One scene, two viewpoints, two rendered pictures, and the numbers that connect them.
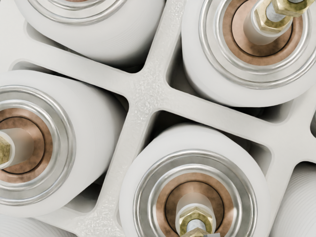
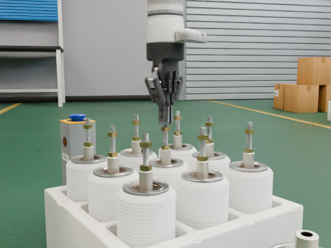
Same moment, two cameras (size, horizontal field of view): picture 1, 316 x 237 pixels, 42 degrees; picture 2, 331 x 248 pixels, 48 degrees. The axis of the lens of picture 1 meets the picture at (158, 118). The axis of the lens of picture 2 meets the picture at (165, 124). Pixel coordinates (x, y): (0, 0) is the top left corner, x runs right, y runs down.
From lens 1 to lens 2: 0.71 m
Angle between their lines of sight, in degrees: 78
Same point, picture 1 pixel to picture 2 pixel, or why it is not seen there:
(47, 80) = (220, 162)
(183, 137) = (185, 168)
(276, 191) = not seen: hidden behind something
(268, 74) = (187, 173)
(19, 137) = (209, 149)
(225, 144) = (176, 170)
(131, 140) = not seen: hidden behind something
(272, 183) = not seen: hidden behind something
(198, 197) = (169, 157)
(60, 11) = (237, 163)
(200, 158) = (177, 164)
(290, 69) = (184, 174)
